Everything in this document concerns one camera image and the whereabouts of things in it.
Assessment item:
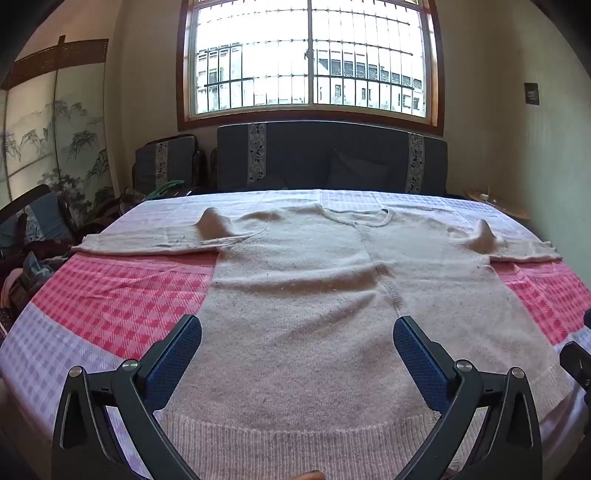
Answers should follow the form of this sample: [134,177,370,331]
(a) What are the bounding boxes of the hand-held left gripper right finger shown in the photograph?
[392,315,542,480]

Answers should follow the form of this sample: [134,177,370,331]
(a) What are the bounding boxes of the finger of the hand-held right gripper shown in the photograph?
[558,340,591,394]

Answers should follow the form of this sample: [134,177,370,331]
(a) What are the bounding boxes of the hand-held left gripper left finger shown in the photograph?
[52,315,203,480]

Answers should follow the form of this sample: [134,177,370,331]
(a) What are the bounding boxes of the beige knitted sweater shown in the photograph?
[71,203,575,480]

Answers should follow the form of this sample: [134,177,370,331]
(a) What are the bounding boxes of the pile of clothes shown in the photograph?
[0,251,70,324]

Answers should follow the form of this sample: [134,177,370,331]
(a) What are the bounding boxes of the pink and white checked blanket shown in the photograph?
[0,188,591,480]

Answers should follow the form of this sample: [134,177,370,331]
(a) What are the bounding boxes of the round wooden side table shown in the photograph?
[463,188,532,221]

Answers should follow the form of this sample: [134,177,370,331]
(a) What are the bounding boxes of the green cloth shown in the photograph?
[148,179,185,197]

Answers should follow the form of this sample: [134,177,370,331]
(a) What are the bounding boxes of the dark cushioned armchair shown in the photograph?
[132,135,207,197]

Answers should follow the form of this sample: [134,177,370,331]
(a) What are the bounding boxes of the dark wooden chair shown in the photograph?
[0,185,78,259]

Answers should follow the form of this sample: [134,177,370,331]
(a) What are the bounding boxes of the dark cushioned sofa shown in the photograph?
[211,121,450,197]

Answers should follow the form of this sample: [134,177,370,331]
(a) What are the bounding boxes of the painted folding screen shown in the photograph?
[0,37,116,232]

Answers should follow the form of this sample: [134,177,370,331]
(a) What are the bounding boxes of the wooden framed barred window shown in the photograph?
[177,0,445,132]

